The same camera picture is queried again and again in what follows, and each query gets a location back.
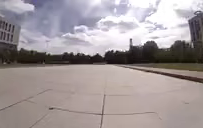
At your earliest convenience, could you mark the pale concrete slab plaza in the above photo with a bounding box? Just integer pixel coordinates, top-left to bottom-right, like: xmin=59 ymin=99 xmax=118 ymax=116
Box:
xmin=0 ymin=63 xmax=203 ymax=128

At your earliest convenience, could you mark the tall thin tower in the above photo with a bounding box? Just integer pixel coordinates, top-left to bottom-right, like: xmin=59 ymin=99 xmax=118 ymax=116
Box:
xmin=129 ymin=37 xmax=134 ymax=51

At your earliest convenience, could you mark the row of trees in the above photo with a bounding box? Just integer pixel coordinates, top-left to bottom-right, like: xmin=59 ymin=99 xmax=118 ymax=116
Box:
xmin=17 ymin=39 xmax=203 ymax=65

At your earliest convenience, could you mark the dark kerb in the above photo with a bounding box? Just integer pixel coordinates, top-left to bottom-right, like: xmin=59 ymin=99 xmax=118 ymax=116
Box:
xmin=115 ymin=64 xmax=203 ymax=86

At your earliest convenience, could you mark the grass strip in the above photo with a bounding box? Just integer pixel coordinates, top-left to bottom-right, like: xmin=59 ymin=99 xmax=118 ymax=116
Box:
xmin=128 ymin=62 xmax=203 ymax=74

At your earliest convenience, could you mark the pale paved strip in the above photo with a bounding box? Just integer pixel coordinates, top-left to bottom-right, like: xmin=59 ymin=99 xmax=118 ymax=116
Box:
xmin=128 ymin=65 xmax=203 ymax=82

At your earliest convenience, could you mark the grey building with window rows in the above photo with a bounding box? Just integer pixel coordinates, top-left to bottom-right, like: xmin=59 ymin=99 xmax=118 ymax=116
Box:
xmin=0 ymin=12 xmax=22 ymax=64

